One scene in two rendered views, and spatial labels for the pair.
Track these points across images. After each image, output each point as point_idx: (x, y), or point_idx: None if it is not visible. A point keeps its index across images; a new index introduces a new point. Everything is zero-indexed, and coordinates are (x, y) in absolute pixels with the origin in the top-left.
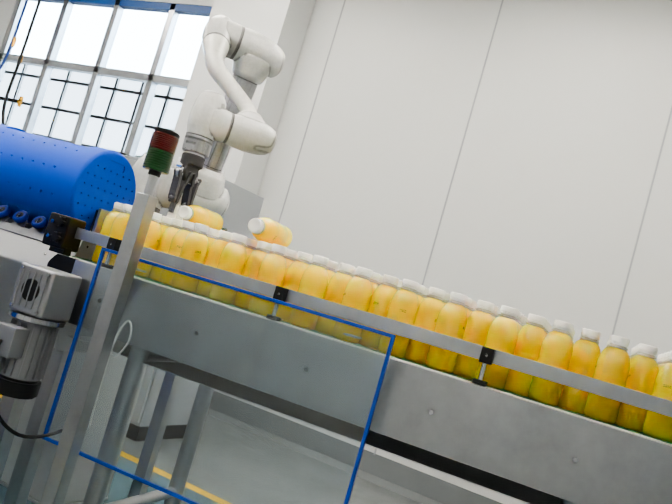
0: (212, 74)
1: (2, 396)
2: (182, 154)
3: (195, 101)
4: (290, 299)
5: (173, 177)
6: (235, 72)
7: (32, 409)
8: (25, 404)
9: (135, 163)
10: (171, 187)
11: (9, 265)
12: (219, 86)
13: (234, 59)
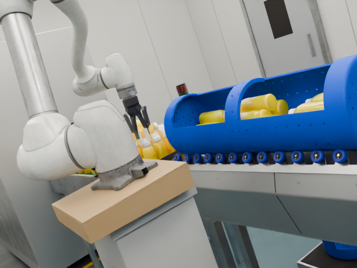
0: (87, 31)
1: (248, 235)
2: (137, 97)
3: (125, 60)
4: None
5: (146, 111)
6: (32, 15)
7: (233, 258)
8: None
9: (122, 116)
10: (148, 118)
11: None
12: (85, 42)
13: (33, 1)
